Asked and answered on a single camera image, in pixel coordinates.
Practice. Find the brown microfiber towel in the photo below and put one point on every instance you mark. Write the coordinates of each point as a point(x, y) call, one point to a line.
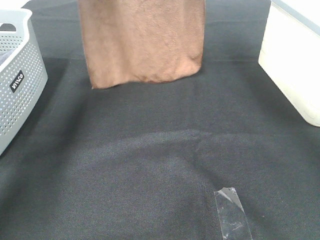
point(147, 41)

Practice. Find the grey towel in basket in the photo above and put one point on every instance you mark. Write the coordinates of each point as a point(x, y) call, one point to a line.
point(5, 56)

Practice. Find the black table cloth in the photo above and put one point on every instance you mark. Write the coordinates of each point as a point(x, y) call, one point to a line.
point(143, 161)

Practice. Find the clear adhesive tape strip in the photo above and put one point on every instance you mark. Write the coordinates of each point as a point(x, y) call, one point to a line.
point(232, 218)

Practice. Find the grey perforated laundry basket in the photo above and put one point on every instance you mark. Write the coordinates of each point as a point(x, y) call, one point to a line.
point(23, 75)

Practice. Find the white woven-pattern storage bin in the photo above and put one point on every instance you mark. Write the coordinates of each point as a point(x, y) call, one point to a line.
point(290, 54)

